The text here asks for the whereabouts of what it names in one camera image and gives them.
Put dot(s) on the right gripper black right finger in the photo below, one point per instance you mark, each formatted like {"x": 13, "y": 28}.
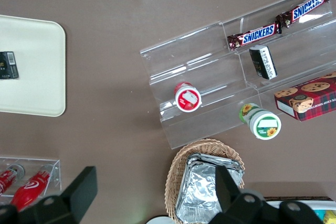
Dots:
{"x": 236, "y": 208}

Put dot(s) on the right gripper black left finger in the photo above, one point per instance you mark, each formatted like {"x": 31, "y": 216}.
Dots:
{"x": 68, "y": 203}

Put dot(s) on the white rectangular snack tray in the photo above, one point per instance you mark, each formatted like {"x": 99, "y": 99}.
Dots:
{"x": 302, "y": 203}

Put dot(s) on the oval light wicker basket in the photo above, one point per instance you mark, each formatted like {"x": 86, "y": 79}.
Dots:
{"x": 178, "y": 163}

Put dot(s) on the beige plastic tray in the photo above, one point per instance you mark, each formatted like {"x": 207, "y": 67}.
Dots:
{"x": 34, "y": 72}

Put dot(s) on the clear acrylic bottle rack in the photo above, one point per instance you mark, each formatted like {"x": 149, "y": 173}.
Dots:
{"x": 56, "y": 176}

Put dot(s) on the red cola bottle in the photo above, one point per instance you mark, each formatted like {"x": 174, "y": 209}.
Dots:
{"x": 31, "y": 186}
{"x": 10, "y": 176}

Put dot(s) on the aluminium foil container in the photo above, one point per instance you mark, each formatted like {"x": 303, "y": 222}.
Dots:
{"x": 202, "y": 182}
{"x": 178, "y": 203}

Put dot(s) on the teal snack packet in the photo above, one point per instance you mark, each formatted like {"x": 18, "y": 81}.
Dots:
{"x": 319, "y": 214}

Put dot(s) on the green lid yogurt cup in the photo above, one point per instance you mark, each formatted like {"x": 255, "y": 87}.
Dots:
{"x": 265, "y": 124}

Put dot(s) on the yellow snack packet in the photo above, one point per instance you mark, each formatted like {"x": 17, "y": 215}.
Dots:
{"x": 330, "y": 217}

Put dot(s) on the red lid yogurt cup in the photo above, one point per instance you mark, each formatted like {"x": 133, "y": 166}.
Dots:
{"x": 188, "y": 99}

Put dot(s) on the red tartan cookie box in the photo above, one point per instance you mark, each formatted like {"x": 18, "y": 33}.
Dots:
{"x": 312, "y": 98}

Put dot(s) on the black and white small box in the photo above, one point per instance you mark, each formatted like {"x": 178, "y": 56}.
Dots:
{"x": 263, "y": 62}

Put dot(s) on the small black card box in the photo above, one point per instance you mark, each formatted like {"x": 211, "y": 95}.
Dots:
{"x": 9, "y": 65}

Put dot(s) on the clear acrylic stepped stand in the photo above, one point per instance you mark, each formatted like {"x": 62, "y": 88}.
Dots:
{"x": 199, "y": 58}
{"x": 307, "y": 48}

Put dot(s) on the Snickers chocolate bar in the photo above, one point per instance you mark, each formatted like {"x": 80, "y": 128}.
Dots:
{"x": 305, "y": 9}
{"x": 254, "y": 36}

